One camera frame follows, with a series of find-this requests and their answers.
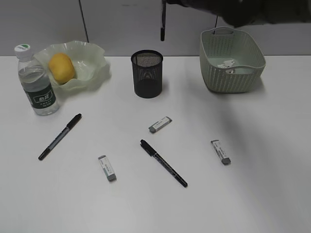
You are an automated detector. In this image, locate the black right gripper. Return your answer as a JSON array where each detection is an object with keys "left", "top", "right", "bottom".
[{"left": 167, "top": 0, "right": 234, "bottom": 17}]

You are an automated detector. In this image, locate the white waste paper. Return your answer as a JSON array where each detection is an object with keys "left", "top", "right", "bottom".
[{"left": 217, "top": 59, "right": 236, "bottom": 74}]

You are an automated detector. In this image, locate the black marker pen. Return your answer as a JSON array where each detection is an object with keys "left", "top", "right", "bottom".
[
  {"left": 140, "top": 139, "right": 188, "bottom": 188},
  {"left": 160, "top": 0, "right": 166, "bottom": 41},
  {"left": 38, "top": 114, "right": 82, "bottom": 161}
]

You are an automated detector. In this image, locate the yellow mango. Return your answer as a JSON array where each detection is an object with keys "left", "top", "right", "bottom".
[{"left": 48, "top": 53, "right": 75, "bottom": 84}]

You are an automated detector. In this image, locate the clear water bottle green label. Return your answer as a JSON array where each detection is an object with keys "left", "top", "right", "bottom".
[{"left": 14, "top": 44, "right": 59, "bottom": 116}]

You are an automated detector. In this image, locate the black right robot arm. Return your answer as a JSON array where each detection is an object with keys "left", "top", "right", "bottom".
[{"left": 167, "top": 0, "right": 311, "bottom": 28}]

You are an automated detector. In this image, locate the pale green plastic basket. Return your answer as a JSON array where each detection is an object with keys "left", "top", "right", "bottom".
[{"left": 199, "top": 27, "right": 266, "bottom": 93}]

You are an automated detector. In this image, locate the black mesh pen holder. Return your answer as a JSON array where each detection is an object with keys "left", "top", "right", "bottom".
[{"left": 131, "top": 50, "right": 163, "bottom": 99}]

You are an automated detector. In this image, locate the white grey eraser top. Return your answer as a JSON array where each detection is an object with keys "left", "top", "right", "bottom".
[{"left": 148, "top": 116, "right": 173, "bottom": 133}]

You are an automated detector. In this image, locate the white grey eraser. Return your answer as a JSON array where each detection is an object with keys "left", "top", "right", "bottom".
[
  {"left": 211, "top": 140, "right": 231, "bottom": 166},
  {"left": 148, "top": 116, "right": 173, "bottom": 133},
  {"left": 98, "top": 155, "right": 117, "bottom": 182}
]

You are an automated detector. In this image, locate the white grey eraser right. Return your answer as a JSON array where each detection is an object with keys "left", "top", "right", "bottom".
[{"left": 211, "top": 140, "right": 231, "bottom": 166}]

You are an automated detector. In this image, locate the pale green wavy plate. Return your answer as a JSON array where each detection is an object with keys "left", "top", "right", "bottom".
[{"left": 35, "top": 41, "right": 111, "bottom": 91}]

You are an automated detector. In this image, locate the white grey eraser left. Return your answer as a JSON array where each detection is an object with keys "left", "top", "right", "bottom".
[{"left": 98, "top": 155, "right": 117, "bottom": 182}]

